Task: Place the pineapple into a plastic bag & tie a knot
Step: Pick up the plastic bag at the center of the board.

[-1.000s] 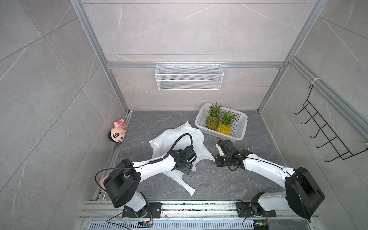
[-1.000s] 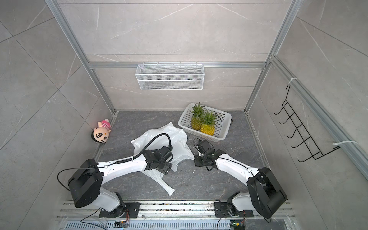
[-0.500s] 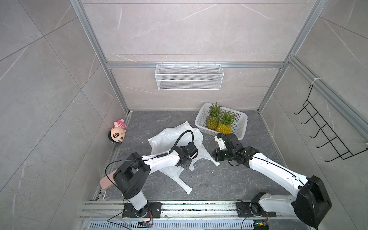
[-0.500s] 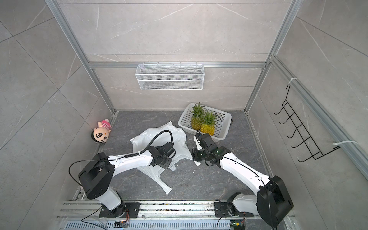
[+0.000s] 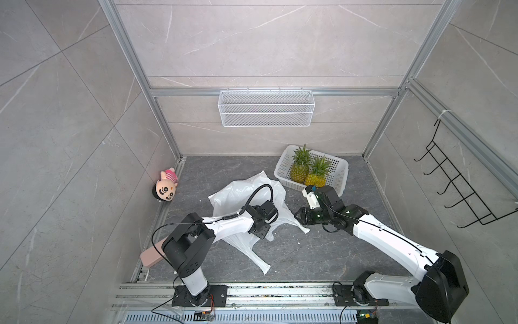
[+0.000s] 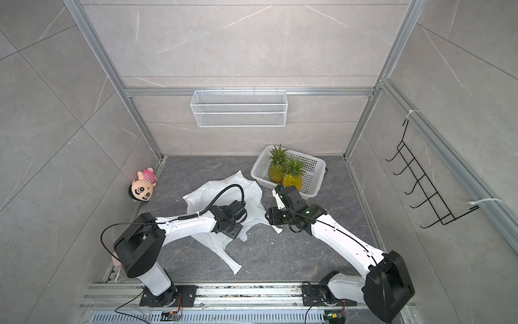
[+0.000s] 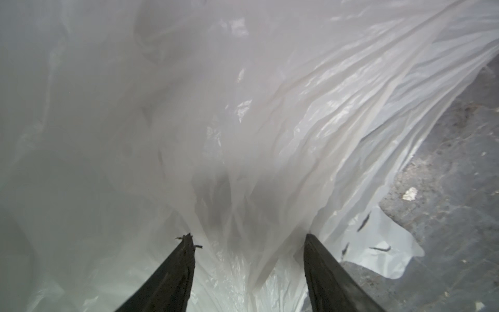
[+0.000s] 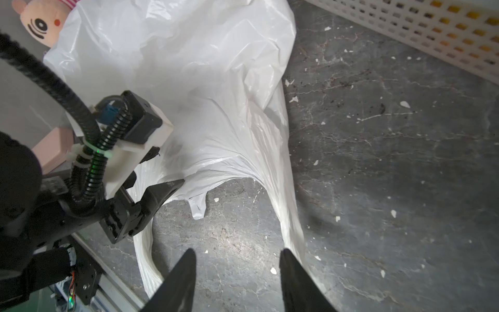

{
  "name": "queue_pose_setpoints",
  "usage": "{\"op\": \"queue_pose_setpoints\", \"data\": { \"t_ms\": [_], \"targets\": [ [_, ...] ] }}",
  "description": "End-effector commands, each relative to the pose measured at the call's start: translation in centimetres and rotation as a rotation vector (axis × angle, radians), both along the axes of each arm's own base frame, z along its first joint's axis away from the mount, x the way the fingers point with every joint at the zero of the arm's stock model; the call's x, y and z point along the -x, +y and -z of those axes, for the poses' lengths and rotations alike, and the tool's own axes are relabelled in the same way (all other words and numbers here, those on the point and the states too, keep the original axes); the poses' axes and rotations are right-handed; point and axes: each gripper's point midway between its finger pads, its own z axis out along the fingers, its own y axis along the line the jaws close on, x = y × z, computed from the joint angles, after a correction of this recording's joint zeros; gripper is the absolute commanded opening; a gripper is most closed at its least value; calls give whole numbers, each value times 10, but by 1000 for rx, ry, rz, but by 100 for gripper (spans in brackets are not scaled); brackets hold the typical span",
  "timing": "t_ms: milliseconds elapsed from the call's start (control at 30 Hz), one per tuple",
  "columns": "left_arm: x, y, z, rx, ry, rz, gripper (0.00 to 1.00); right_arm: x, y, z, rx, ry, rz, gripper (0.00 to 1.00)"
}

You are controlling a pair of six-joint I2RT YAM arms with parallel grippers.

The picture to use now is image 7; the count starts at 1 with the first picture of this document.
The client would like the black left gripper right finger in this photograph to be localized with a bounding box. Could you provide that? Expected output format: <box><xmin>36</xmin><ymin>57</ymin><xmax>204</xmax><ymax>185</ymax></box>
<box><xmin>304</xmin><ymin>233</ymin><xmax>384</xmax><ymax>312</ymax></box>

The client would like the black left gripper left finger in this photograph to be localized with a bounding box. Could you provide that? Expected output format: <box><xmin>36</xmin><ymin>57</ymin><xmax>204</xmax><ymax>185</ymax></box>
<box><xmin>116</xmin><ymin>234</ymin><xmax>196</xmax><ymax>312</ymax></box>

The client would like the white plastic bag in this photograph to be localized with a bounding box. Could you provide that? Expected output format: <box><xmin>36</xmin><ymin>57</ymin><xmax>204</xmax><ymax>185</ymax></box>
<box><xmin>1</xmin><ymin>1</ymin><xmax>498</xmax><ymax>311</ymax></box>

